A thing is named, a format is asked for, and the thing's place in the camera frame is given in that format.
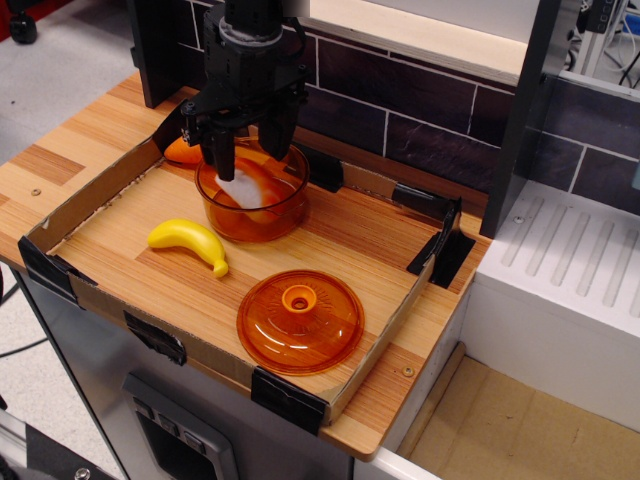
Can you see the salmon sushi toy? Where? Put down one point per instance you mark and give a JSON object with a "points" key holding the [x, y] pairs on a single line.
{"points": [[255, 191]]}

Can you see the white sink drainboard unit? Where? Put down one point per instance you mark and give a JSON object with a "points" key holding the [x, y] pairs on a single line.
{"points": [[555, 302]]}

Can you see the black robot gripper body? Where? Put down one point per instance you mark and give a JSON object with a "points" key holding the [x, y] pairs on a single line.
{"points": [[251, 52]]}

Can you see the orange transparent pot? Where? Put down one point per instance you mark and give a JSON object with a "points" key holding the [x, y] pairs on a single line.
{"points": [[233, 223]]}

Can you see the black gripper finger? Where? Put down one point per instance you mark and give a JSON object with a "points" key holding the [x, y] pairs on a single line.
{"points": [[276, 128], [218, 149]]}

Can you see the orange toy carrot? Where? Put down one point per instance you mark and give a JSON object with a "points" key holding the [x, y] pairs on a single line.
{"points": [[179, 151]]}

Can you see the cardboard fence with black tape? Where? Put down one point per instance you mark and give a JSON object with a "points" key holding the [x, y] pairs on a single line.
{"points": [[92, 250]]}

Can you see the yellow toy banana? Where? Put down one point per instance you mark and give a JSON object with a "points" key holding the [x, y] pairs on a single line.
{"points": [[188, 234]]}

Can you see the black caster wheel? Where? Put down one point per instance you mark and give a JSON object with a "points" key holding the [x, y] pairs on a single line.
{"points": [[23, 29]]}

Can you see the orange transparent pot lid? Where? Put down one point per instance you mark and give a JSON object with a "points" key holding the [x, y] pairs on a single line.
{"points": [[300, 322]]}

